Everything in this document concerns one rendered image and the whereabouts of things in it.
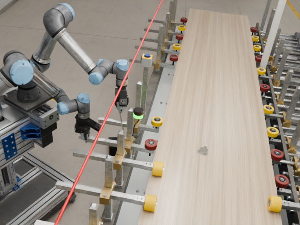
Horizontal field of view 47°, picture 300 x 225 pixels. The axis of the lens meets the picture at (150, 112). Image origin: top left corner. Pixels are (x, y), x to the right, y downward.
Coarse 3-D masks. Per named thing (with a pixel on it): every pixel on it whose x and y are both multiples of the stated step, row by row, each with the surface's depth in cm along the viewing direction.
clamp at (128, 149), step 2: (132, 138) 226; (126, 140) 225; (132, 140) 225; (134, 140) 229; (126, 142) 223; (128, 142) 223; (130, 142) 223; (132, 142) 224; (128, 144) 222; (130, 144) 222; (130, 146) 220; (124, 148) 219; (126, 148) 219; (128, 148) 219; (130, 148) 221; (126, 150) 220; (128, 150) 220; (130, 150) 222; (128, 152) 220
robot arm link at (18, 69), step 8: (8, 56) 176; (16, 56) 175; (24, 56) 179; (8, 64) 172; (16, 64) 169; (24, 64) 171; (0, 72) 171; (8, 72) 171; (16, 72) 170; (24, 72) 172; (32, 72) 175; (0, 80) 172; (8, 80) 171; (16, 80) 171; (24, 80) 174; (0, 88) 172; (8, 88) 176
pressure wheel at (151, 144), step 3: (147, 141) 220; (150, 141) 221; (153, 141) 221; (156, 141) 221; (147, 144) 217; (150, 144) 218; (153, 144) 218; (156, 144) 218; (147, 147) 217; (150, 147) 216; (153, 147) 217; (156, 147) 219; (150, 150) 218
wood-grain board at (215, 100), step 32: (192, 32) 371; (224, 32) 378; (192, 64) 311; (224, 64) 316; (192, 96) 268; (224, 96) 271; (256, 96) 275; (192, 128) 235; (224, 128) 238; (256, 128) 241; (160, 160) 208; (192, 160) 210; (224, 160) 212; (256, 160) 214; (160, 192) 187; (192, 192) 189; (224, 192) 191; (256, 192) 193; (160, 224) 171; (192, 224) 172; (224, 224) 174; (256, 224) 175
